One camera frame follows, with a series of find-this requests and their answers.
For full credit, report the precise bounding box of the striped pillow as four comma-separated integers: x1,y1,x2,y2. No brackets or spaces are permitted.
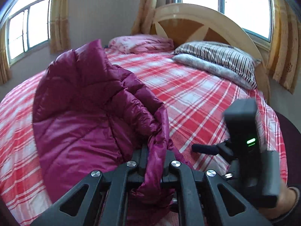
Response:
172,41,261,85

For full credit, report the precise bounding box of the pink floral quilt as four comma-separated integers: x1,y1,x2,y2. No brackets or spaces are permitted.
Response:
108,34,174,53

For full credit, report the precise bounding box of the yellow curtain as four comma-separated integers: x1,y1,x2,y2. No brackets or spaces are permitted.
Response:
266,0,300,95
0,26,13,85
130,0,170,36
49,0,71,54

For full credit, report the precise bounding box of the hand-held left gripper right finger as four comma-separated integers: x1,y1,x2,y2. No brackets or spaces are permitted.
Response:
162,149,273,226

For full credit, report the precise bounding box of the red plaid bed sheet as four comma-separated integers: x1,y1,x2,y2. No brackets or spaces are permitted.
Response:
0,49,290,226

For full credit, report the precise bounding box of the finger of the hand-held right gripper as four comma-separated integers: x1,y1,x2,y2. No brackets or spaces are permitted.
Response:
192,139,236,162

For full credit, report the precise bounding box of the wooden bed headboard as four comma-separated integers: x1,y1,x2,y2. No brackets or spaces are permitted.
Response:
149,3,271,104

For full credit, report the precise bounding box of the grey patterned pillow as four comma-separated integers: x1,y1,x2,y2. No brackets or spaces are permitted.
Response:
173,54,258,90

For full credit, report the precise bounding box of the person's right hand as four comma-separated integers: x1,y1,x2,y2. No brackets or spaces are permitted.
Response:
257,186,301,220

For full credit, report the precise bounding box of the large window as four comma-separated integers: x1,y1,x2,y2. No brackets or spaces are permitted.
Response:
175,0,273,43

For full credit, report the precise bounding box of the small barred window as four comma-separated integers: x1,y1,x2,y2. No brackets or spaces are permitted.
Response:
6,0,53,65

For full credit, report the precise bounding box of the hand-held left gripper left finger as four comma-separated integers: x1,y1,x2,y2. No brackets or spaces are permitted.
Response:
30,144,151,226

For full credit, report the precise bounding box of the magenta down jacket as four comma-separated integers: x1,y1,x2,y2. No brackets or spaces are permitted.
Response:
32,40,195,208

